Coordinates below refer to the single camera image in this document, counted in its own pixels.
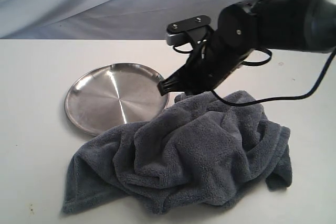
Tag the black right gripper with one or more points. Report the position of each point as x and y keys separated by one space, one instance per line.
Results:
x=215 y=55

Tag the grey-blue fleece towel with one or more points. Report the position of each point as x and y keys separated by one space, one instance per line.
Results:
x=198 y=151

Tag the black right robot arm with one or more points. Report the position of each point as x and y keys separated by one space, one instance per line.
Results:
x=243 y=27

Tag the round stainless steel plate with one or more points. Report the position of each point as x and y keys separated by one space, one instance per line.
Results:
x=113 y=95

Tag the grey backdrop cloth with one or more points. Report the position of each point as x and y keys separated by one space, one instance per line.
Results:
x=99 y=19

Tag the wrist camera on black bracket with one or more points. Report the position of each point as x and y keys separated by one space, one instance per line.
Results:
x=188 y=30

